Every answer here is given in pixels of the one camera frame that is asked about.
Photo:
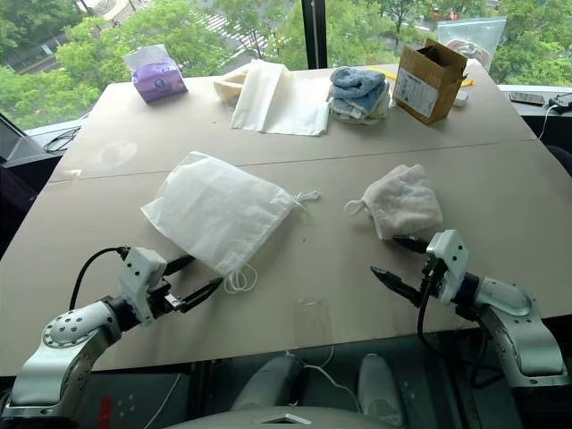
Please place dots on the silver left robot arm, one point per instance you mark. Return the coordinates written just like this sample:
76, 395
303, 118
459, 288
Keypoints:
67, 339

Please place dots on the folded blue towel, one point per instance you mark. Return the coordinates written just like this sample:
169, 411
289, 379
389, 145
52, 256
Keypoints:
357, 81

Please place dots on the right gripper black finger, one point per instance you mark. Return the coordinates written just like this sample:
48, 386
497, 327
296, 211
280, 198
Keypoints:
397, 283
413, 243

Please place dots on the brown cardboard box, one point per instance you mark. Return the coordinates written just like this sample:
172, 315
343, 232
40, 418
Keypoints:
424, 85

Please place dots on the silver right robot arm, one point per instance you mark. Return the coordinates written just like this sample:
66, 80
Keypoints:
514, 322

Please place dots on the dark window frame post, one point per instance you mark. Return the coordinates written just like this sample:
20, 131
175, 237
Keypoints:
313, 31

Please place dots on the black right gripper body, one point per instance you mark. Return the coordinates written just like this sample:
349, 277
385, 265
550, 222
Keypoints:
433, 277

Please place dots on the yellow strip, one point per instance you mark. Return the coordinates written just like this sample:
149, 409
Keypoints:
467, 82

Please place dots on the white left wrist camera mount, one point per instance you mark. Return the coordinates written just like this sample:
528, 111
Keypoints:
138, 268

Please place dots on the grey rounded robot leg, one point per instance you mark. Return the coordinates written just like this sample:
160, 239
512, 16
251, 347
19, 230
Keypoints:
268, 384
380, 389

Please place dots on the folded white towel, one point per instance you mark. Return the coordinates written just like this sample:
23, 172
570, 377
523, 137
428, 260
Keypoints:
402, 201

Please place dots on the clear zip plastic bag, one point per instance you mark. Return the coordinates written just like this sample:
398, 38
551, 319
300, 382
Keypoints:
480, 40

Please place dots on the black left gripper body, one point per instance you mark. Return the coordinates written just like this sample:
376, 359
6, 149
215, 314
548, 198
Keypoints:
162, 300

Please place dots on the dark laptop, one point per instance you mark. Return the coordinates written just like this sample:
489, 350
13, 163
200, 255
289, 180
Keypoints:
22, 143

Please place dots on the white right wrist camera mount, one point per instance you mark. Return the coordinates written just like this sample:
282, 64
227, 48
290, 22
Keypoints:
451, 250

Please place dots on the grey robot torso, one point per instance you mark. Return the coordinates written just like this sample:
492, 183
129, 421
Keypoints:
290, 420

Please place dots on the clear tape piece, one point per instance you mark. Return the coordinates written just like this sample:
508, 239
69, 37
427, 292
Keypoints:
313, 317

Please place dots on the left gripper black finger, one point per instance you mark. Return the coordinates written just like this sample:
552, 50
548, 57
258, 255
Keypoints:
199, 295
179, 264

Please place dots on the stack of white bags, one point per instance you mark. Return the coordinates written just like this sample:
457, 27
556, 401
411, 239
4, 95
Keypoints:
281, 103

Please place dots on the purple tissue pack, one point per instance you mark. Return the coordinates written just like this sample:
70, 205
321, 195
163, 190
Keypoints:
156, 80

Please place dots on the small white object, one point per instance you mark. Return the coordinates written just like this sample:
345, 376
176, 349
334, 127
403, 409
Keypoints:
461, 99

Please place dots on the stack of folded towels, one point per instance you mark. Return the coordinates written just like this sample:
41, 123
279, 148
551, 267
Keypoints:
362, 109

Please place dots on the smartphone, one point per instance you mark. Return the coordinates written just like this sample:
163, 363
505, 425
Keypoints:
527, 98

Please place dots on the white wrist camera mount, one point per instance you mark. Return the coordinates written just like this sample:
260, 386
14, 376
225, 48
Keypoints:
451, 250
138, 268

